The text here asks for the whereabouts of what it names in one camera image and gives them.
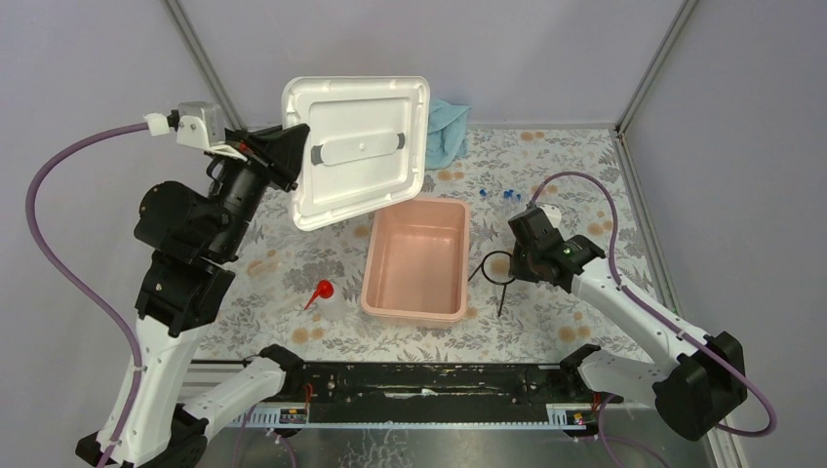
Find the black metal ring tripod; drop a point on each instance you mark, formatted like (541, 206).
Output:
(494, 268)

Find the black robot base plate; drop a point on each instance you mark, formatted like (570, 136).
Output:
(434, 395)

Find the white plastic bin lid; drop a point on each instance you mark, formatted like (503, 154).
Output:
(366, 145)

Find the pink plastic bin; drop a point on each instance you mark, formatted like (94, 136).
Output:
(417, 268)

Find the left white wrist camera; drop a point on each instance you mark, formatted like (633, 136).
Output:
(198, 125)

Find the red-capped white wash bottle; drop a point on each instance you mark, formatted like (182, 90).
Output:
(328, 300)

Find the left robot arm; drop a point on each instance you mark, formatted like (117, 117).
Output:
(193, 237)

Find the light blue cloth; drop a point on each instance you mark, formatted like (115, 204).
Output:
(446, 134)

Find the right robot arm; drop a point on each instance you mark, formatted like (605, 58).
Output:
(692, 379)

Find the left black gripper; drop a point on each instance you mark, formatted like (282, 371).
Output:
(279, 146)

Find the floral table mat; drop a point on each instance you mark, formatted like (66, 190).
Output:
(578, 171)

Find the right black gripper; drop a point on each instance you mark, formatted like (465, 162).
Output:
(520, 272)

